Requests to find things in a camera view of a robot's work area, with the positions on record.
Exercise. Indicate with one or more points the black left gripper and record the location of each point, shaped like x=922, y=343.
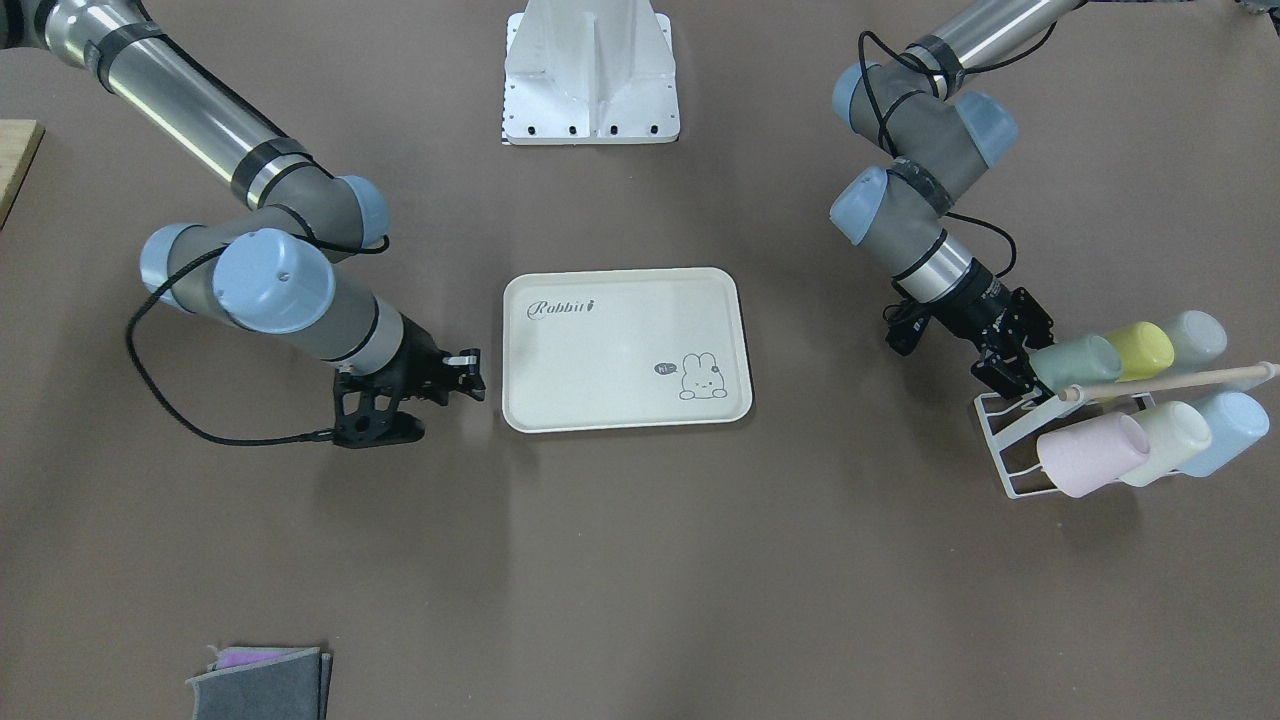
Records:
x=981, y=309

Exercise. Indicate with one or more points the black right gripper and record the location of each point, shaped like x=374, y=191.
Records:
x=419, y=362

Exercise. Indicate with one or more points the green cup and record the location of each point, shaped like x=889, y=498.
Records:
x=1086, y=361

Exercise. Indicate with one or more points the cream rabbit tray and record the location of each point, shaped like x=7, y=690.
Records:
x=623, y=349

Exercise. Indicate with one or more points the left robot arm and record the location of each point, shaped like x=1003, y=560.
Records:
x=941, y=141

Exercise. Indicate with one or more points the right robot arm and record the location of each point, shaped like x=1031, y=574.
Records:
x=275, y=269

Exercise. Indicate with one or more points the yellow cup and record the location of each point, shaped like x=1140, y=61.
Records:
x=1145, y=351

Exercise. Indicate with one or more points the pink cup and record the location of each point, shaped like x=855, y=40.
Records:
x=1090, y=454

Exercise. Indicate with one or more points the pale blue-white cup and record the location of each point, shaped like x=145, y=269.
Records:
x=1198, y=338

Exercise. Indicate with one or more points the cream white cup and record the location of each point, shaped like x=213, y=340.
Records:
x=1176, y=432

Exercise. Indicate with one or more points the light blue cup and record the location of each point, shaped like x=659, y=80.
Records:
x=1237, y=421

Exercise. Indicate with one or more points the grey folded cloth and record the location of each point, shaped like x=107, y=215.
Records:
x=264, y=683

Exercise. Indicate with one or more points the wooden cutting board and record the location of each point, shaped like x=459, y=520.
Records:
x=19, y=143

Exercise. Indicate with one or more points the white wire cup rack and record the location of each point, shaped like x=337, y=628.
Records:
x=1011, y=430

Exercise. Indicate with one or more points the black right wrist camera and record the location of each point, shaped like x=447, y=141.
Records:
x=367, y=413

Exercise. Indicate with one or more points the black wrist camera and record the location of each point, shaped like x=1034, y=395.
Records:
x=906, y=322
x=367, y=413

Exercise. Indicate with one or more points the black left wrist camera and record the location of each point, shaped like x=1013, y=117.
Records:
x=906, y=322

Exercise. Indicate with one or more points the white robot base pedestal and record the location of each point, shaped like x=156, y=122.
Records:
x=581, y=72

